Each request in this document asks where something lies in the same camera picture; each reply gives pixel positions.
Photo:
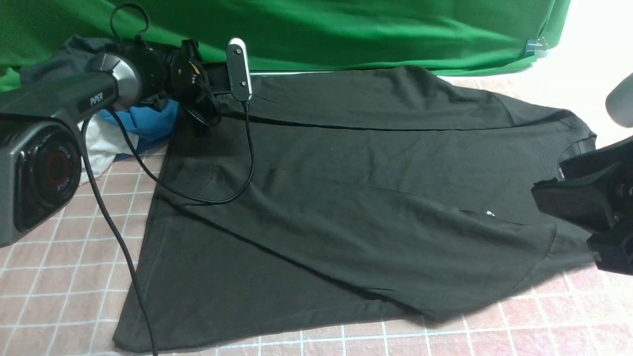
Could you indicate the metal binder clip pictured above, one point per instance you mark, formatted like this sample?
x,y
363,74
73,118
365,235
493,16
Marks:
x,y
535,47

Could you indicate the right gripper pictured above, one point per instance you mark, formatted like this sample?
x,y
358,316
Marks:
x,y
594,191

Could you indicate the green backdrop cloth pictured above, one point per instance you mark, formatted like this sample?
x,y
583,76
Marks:
x,y
449,37

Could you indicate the blue crumpled garment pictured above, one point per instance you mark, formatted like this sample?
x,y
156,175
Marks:
x,y
145,126

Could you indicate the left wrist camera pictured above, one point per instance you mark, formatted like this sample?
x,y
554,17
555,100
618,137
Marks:
x,y
238,70

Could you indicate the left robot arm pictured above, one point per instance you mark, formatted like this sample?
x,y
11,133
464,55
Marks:
x,y
41,150

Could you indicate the gray long-sleeve top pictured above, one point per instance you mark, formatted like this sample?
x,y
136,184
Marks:
x,y
376,193

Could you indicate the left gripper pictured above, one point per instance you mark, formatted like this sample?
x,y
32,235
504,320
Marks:
x,y
190,85

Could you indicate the pink checkered table cloth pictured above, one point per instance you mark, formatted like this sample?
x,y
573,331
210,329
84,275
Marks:
x,y
63,286

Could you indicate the dark gray crumpled garment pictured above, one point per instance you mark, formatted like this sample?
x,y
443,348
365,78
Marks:
x,y
71,59

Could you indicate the white crumpled garment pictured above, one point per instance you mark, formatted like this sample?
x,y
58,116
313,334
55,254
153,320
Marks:
x,y
104,142

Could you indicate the dark green rail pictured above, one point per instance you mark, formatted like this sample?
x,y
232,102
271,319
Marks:
x,y
265,74

